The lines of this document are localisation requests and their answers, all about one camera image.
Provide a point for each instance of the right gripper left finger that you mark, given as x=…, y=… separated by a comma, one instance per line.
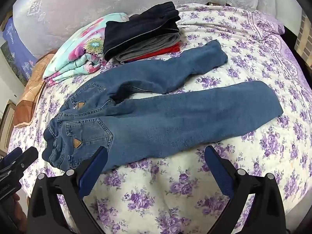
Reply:
x=45, y=214

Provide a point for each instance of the building pattern box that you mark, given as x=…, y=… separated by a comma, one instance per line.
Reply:
x=303, y=44

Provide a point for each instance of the blue denim jeans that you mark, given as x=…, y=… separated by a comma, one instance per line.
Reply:
x=134, y=111

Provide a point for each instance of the folded grey garment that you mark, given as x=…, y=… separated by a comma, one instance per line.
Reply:
x=148, y=46

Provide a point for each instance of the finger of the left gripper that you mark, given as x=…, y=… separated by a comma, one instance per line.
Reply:
x=24, y=160
x=10, y=158

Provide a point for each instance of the folded floral turquoise blanket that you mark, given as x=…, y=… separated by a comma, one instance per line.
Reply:
x=82, y=53

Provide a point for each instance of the blue patterned poster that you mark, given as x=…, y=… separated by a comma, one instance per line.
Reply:
x=23, y=59

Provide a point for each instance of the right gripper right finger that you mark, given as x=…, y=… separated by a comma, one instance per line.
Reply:
x=266, y=214

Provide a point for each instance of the person left hand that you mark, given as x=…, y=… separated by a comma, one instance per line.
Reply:
x=19, y=214

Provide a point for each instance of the brown satin pillow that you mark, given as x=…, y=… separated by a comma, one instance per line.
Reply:
x=25, y=109

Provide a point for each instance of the wooden picture frame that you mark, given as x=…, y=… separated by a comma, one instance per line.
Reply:
x=6, y=127

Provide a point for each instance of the purple floral bedsheet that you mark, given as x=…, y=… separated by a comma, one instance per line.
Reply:
x=179, y=193

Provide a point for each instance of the folded red garment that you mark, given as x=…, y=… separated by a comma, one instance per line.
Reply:
x=172, y=49

